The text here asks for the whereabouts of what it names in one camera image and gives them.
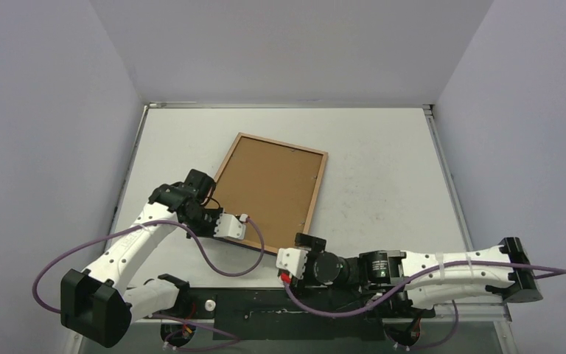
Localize wooden picture frame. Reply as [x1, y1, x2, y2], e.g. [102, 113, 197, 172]
[206, 131, 330, 256]

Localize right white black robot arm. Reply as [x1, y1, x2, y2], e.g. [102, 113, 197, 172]
[276, 233, 542, 316]

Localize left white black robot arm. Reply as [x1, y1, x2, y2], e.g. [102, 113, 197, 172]
[60, 170, 215, 347]

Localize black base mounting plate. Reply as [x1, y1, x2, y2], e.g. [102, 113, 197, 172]
[159, 288, 436, 341]

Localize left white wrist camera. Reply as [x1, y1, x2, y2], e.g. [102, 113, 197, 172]
[214, 212, 248, 240]

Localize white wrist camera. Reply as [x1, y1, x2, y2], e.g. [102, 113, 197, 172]
[214, 212, 248, 240]
[276, 248, 308, 280]

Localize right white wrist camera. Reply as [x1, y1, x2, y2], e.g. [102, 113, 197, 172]
[276, 248, 308, 280]

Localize aluminium front rail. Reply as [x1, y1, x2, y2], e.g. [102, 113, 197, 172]
[71, 287, 512, 325]

